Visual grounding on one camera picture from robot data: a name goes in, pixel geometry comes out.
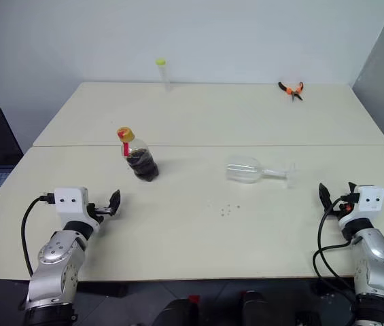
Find dark rounded shape, red tab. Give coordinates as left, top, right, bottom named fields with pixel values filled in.
left=150, top=294, right=202, bottom=326

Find dark sauce bottle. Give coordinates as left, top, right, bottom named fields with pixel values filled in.
left=116, top=126, right=160, bottom=183

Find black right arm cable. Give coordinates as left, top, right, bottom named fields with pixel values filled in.
left=312, top=192, right=361, bottom=326

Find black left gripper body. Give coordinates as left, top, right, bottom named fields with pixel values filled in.
left=88, top=202, right=116, bottom=223

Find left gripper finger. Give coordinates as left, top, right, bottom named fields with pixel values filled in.
left=109, top=189, right=122, bottom=212

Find orange black pliers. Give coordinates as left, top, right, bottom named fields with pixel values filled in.
left=277, top=81, right=304, bottom=103

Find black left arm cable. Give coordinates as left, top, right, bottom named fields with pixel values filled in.
left=20, top=192, right=56, bottom=278

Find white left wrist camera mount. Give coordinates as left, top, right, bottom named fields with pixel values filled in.
left=53, top=186, right=105, bottom=228

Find clear wine glass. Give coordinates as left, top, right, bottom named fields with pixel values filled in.
left=224, top=154, right=298, bottom=189

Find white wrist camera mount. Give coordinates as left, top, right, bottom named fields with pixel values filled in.
left=53, top=186, right=105, bottom=228
left=353, top=185, right=384, bottom=222

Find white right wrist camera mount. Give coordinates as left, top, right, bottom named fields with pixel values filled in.
left=353, top=185, right=384, bottom=222

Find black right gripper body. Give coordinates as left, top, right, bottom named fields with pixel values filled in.
left=328, top=194, right=355, bottom=219

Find clear tube with yellow cap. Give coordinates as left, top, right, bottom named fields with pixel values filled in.
left=154, top=58, right=174, bottom=92

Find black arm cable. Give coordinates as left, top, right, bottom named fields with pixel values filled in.
left=20, top=192, right=56, bottom=278
left=312, top=192, right=361, bottom=326

